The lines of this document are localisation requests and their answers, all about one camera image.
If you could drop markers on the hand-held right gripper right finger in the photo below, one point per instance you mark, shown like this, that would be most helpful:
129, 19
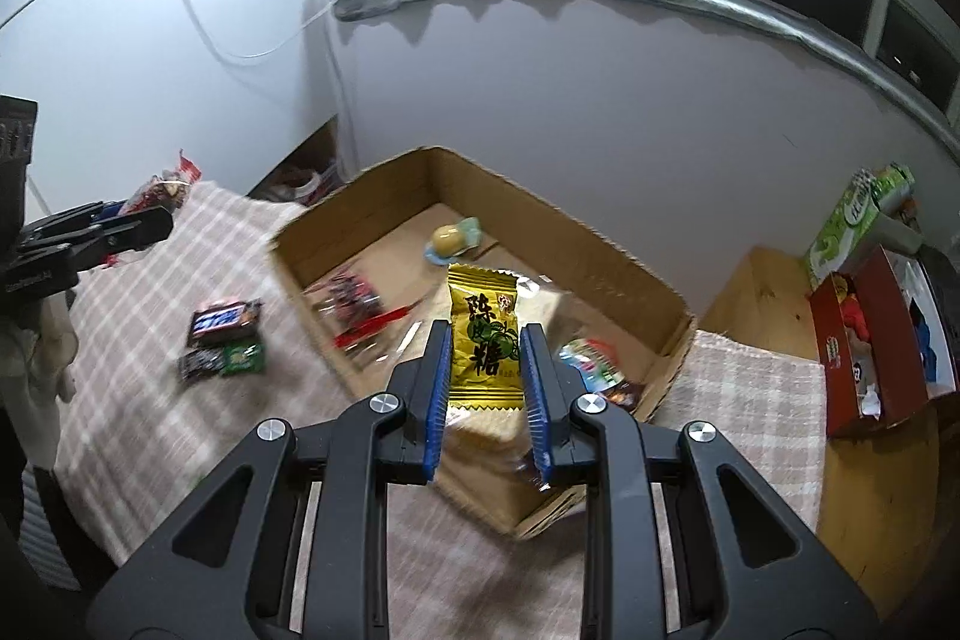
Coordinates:
536, 415

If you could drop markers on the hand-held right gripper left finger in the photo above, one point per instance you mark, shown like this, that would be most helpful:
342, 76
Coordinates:
437, 415

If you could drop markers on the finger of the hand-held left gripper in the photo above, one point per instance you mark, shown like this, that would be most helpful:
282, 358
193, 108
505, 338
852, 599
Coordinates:
112, 235
67, 220

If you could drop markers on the clear cracker packet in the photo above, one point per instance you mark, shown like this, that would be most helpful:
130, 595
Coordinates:
487, 441

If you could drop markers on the yellow candy packet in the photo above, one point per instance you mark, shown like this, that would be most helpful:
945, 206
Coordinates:
484, 340

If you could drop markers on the small red candy stick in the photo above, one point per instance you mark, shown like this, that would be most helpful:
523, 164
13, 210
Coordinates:
367, 329

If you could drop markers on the black candy packet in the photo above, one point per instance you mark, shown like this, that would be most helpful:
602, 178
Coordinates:
199, 364

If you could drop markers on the yellow jelly cup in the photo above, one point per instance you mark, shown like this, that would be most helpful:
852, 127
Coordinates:
448, 239

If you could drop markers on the green candy packet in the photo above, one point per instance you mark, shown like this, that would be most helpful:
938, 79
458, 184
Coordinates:
244, 356

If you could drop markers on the green jelly cup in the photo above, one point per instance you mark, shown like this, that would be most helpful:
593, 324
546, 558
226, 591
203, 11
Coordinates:
474, 227

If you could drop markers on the red cardboard box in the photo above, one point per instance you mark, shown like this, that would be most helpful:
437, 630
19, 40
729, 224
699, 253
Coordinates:
840, 370

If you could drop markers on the green paper bag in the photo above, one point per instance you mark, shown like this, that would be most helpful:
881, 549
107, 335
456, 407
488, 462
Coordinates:
840, 235

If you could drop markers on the black cloth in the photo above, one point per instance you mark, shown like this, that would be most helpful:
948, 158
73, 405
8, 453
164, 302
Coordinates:
945, 280

